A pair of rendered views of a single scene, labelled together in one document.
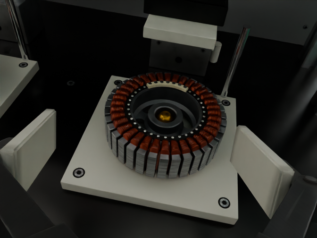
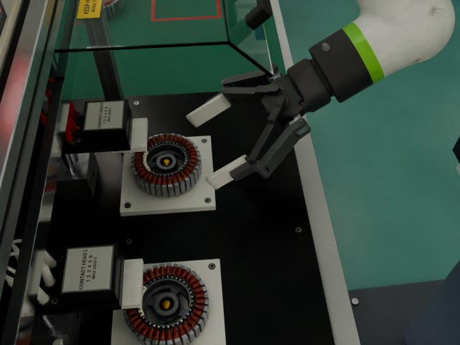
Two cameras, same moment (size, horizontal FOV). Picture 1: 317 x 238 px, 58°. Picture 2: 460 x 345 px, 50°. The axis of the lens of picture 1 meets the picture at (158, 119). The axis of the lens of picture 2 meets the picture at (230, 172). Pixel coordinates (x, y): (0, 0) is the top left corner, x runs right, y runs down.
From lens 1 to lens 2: 69 cm
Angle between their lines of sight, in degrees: 60
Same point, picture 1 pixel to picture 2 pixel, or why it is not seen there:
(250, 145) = (202, 110)
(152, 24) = (142, 144)
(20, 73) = not seen: hidden behind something
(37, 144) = (231, 166)
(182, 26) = (138, 131)
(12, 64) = not seen: hidden behind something
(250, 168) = (210, 112)
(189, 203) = (209, 152)
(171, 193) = (206, 160)
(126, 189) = not seen: hidden behind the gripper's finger
